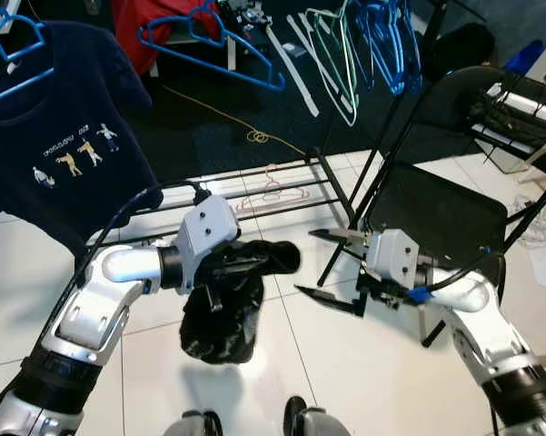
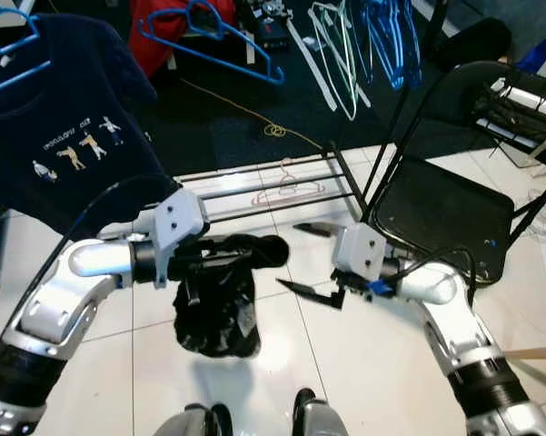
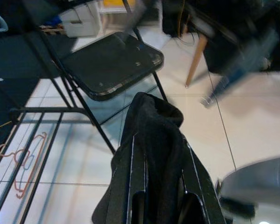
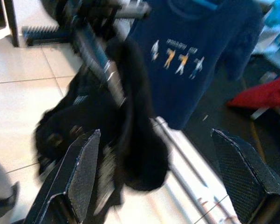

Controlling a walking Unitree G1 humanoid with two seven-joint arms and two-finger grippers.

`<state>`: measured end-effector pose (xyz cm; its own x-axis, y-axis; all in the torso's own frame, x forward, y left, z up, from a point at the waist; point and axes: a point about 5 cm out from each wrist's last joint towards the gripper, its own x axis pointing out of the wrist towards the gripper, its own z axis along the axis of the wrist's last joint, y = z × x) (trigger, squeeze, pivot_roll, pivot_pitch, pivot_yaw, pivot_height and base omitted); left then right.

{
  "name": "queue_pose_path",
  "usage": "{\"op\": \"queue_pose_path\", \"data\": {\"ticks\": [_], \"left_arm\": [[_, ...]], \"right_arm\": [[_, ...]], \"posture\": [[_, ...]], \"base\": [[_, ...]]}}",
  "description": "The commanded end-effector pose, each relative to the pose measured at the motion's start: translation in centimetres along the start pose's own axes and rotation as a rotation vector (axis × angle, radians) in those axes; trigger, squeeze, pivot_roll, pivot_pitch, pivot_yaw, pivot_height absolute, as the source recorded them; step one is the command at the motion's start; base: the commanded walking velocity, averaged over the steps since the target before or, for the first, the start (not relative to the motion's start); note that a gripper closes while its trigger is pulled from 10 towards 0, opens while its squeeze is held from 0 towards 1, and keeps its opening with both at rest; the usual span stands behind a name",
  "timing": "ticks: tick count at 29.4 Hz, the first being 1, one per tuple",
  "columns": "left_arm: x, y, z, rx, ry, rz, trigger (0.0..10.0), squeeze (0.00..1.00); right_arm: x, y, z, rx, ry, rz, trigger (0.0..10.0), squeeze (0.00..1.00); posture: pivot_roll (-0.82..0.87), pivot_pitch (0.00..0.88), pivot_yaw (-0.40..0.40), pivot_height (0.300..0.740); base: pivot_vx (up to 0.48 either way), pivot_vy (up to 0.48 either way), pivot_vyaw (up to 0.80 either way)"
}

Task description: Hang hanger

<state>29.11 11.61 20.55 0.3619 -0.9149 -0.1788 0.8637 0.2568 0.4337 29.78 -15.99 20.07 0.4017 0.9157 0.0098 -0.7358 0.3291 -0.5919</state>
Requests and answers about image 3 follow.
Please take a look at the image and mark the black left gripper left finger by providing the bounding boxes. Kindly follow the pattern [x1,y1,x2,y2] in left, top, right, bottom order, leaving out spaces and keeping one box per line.
[125,134,147,224]

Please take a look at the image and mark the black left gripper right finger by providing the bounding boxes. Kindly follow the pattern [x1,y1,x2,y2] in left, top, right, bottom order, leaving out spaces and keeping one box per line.
[183,140,226,224]

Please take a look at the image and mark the black garment with white print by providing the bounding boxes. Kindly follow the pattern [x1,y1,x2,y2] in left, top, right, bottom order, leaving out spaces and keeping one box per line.
[92,92,226,224]

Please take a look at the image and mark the black metal clothes rack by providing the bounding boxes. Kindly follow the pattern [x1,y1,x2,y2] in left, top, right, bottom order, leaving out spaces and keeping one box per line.
[0,106,90,224]

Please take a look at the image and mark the black folding chair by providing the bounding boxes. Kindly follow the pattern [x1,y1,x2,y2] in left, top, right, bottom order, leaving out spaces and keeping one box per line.
[20,0,169,155]

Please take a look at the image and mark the light wooden pole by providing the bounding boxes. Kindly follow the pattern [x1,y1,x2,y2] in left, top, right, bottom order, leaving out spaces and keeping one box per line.
[185,35,209,89]

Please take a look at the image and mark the white drawer unit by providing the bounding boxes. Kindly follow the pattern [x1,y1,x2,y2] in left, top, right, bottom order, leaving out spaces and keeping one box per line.
[59,2,102,38]

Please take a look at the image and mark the thin yellow cord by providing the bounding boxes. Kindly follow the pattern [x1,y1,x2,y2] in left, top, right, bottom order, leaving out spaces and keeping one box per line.
[0,120,14,133]

